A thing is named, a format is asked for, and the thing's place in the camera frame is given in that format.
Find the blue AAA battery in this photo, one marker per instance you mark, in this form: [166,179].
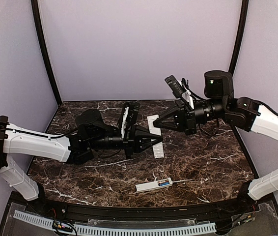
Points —
[164,184]

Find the small circuit board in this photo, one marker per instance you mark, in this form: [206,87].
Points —
[246,220]
[61,227]

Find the white slotted cable duct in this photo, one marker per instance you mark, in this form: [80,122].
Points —
[122,228]

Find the black curved front table rail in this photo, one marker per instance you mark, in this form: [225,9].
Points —
[220,211]

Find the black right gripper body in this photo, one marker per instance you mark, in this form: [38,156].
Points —
[188,118]

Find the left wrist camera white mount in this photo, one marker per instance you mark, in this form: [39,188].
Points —
[128,117]

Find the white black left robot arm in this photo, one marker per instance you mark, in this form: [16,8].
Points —
[75,147]

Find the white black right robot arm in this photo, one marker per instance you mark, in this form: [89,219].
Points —
[244,113]

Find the right small circuit board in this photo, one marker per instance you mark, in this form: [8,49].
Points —
[246,220]

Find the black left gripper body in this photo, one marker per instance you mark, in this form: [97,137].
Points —
[129,141]

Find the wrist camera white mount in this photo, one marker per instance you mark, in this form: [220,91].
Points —
[128,117]
[179,91]

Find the white remote control body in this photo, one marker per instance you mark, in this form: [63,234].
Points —
[150,186]

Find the black left corner frame post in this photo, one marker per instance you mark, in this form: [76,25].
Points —
[44,50]

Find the left small circuit board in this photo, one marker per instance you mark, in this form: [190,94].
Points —
[61,227]

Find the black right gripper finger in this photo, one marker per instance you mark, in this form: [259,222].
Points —
[172,112]
[169,126]

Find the black right corner frame post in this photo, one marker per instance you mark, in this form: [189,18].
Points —
[239,36]

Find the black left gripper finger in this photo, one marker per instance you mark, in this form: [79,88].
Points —
[143,145]
[142,133]

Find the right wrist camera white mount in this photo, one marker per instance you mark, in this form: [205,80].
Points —
[179,91]

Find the black corner frame post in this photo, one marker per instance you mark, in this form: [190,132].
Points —
[44,50]
[239,36]

